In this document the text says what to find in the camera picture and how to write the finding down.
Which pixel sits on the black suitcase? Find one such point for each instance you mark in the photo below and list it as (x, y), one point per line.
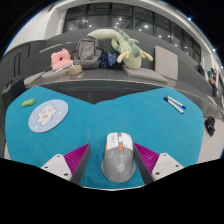
(12, 91)

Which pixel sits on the grey backpack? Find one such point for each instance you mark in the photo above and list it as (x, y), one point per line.
(87, 51)

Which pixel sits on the person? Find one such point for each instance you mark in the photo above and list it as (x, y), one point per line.
(212, 78)

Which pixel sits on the grey square upright cushion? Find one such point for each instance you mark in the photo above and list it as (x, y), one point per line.
(166, 62)

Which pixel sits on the grey white computer mouse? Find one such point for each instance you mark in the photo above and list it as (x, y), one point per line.
(118, 160)

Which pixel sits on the grey flat seat cushion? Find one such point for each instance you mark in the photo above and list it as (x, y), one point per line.
(145, 75)
(33, 79)

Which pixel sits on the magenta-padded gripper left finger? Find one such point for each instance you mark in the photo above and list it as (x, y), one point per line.
(76, 159)

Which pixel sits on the black bag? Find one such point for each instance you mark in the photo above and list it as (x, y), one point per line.
(210, 126)

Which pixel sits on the green dragon plush toy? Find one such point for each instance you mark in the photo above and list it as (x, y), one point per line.
(131, 53)

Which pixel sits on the green eraser block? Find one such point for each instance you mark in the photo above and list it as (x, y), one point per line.
(28, 103)

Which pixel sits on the white blue-capped marker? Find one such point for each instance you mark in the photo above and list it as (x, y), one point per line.
(176, 102)

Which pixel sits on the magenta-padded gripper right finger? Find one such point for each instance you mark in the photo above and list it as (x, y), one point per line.
(148, 159)

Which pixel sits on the pink plush toy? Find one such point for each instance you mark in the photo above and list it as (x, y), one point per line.
(60, 60)

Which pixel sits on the round light blue mouse pad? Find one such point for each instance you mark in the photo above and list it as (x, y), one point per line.
(48, 116)

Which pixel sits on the dark blue starred bag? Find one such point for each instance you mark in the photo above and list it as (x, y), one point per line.
(108, 60)

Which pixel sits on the grey round seat cushion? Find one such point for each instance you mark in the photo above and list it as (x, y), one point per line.
(55, 74)

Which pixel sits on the white black-capped marker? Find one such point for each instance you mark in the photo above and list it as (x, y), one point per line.
(173, 105)

